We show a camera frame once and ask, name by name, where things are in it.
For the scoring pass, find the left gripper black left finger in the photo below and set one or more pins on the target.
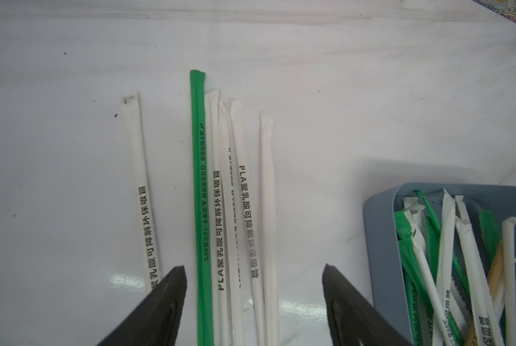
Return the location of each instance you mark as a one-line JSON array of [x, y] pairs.
[[156, 320]]

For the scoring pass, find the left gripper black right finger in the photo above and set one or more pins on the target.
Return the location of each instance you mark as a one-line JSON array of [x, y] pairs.
[[351, 319]]

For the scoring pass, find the green straw group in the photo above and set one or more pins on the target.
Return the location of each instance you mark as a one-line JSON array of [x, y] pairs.
[[205, 329], [418, 301], [434, 229]]

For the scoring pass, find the white straw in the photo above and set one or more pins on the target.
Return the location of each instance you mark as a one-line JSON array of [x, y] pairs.
[[252, 243], [222, 334], [442, 333], [132, 114], [237, 315]]

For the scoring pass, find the blue-grey storage tray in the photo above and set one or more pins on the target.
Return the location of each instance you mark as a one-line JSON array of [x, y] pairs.
[[387, 279]]

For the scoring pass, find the white wrapped straw plain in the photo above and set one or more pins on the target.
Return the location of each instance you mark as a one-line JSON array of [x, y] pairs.
[[269, 231]]

